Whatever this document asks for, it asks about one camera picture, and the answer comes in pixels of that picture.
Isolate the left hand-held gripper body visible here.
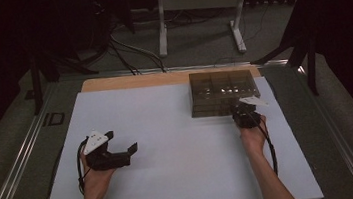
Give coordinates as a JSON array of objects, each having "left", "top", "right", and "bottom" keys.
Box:
[{"left": 81, "top": 126, "right": 134, "bottom": 173}]

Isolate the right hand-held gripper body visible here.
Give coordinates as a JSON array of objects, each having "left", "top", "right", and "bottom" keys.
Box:
[{"left": 230, "top": 94, "right": 272, "bottom": 131}]

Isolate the smoky transparent drawer box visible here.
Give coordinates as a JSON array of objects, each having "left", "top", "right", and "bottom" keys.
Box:
[{"left": 186, "top": 65, "right": 263, "bottom": 120}]

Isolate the person's right hand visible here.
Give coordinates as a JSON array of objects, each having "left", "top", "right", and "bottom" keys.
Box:
[{"left": 237, "top": 115, "right": 272, "bottom": 160}]

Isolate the person's left hand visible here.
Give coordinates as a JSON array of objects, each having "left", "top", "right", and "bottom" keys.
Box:
[{"left": 78, "top": 151, "right": 120, "bottom": 199}]

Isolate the white table mat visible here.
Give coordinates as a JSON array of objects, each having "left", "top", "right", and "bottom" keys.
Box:
[{"left": 26, "top": 65, "right": 325, "bottom": 199}]

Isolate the black metal stand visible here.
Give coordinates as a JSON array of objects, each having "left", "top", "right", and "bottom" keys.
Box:
[
  {"left": 27, "top": 47, "right": 104, "bottom": 116},
  {"left": 243, "top": 0, "right": 324, "bottom": 104}
]

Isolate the white metal stand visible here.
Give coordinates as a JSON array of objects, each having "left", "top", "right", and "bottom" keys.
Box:
[{"left": 152, "top": 0, "right": 259, "bottom": 64}]

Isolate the dark equipment rack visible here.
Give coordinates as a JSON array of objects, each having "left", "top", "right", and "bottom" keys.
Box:
[{"left": 84, "top": 0, "right": 116, "bottom": 53}]

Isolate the left hand-held gripper cable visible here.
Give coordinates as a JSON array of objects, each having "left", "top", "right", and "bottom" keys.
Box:
[{"left": 72, "top": 138, "right": 96, "bottom": 196}]

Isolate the hand-held gripper cable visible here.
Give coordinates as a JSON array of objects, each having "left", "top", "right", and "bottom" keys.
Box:
[
  {"left": 72, "top": 138, "right": 96, "bottom": 196},
  {"left": 252, "top": 110, "right": 280, "bottom": 179}
]

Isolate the right hand-held gripper cable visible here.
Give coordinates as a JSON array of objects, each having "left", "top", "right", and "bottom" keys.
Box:
[{"left": 252, "top": 110, "right": 280, "bottom": 179}]

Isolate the black rectangular bracket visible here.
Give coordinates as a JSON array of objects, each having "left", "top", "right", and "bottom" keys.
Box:
[{"left": 40, "top": 110, "right": 67, "bottom": 128}]

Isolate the black floor cable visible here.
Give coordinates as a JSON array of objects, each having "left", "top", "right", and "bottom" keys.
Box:
[
  {"left": 110, "top": 29, "right": 167, "bottom": 79},
  {"left": 108, "top": 33, "right": 143, "bottom": 80}
]

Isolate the aluminium rail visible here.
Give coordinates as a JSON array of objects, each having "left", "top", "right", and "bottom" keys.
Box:
[
  {"left": 0, "top": 82, "right": 71, "bottom": 199},
  {"left": 295, "top": 58, "right": 353, "bottom": 199}
]

